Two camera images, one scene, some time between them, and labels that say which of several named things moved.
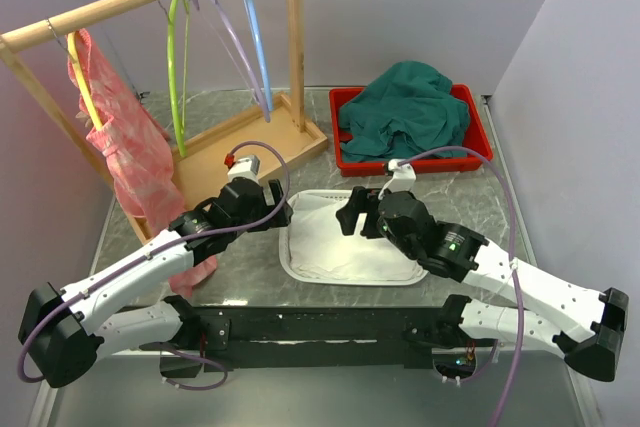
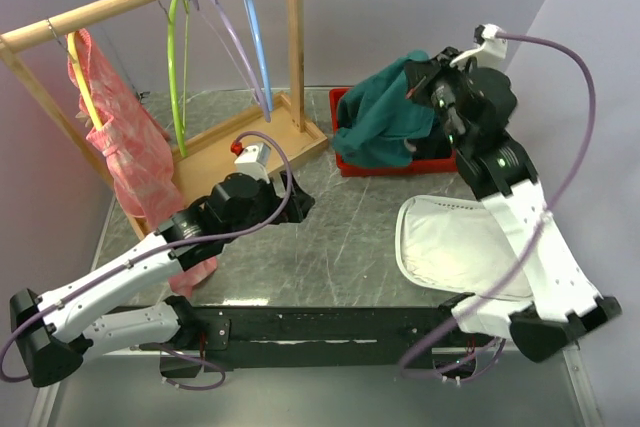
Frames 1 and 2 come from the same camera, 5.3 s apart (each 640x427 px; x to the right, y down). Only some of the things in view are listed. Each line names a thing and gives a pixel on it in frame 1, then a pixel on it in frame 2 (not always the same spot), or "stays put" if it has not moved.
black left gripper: (282, 218) stays put
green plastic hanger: (180, 125) stays put
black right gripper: (348, 214) → (421, 75)
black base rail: (332, 337) stays put
